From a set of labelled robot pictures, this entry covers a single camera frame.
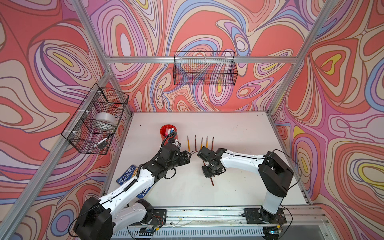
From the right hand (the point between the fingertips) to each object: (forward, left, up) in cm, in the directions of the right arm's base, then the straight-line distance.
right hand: (210, 177), depth 86 cm
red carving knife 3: (-2, -1, 0) cm, 3 cm away
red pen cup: (+27, +26, +13) cm, 39 cm away
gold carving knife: (+24, +3, 0) cm, 24 cm away
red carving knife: (+24, +8, 0) cm, 25 cm away
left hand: (+7, +12, +14) cm, 19 cm away
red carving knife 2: (+21, -4, 0) cm, 21 cm away
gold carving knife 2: (+24, 0, +1) cm, 24 cm away
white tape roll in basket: (+21, +53, +33) cm, 65 cm away
